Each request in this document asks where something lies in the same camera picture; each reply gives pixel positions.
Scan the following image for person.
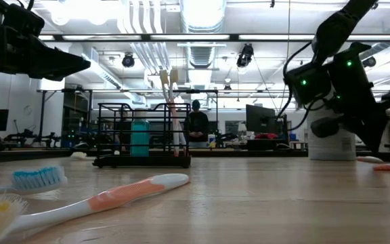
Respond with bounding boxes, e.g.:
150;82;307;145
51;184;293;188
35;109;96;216
114;108;133;152
184;99;211;143

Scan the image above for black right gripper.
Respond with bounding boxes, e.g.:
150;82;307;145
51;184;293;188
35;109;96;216
309;42;390;153

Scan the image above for black computer monitor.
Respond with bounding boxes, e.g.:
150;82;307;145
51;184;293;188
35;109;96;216
245;104;277;135

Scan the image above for white canister with yellow label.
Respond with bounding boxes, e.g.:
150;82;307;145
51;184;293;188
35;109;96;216
307;101;358;161

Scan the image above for black background gantry frame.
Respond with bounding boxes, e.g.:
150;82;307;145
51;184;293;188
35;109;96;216
37;87;220;150

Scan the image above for teal bottle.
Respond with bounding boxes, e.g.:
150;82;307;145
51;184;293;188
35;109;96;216
129;110;151;157

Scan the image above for blue and white toothbrush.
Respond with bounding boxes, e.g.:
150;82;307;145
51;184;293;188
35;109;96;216
0;165;69;197

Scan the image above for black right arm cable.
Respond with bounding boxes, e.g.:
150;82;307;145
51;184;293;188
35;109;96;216
276;40;318;131

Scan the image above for black wire toothbrush holder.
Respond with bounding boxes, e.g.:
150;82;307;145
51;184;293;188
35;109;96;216
92;102;192;169

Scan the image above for background robot arms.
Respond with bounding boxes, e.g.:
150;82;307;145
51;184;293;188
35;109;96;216
3;128;62;150

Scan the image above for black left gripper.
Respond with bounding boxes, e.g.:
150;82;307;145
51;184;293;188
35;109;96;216
0;25;91;82

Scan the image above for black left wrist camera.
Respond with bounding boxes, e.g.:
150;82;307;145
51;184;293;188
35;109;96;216
1;3;46;38

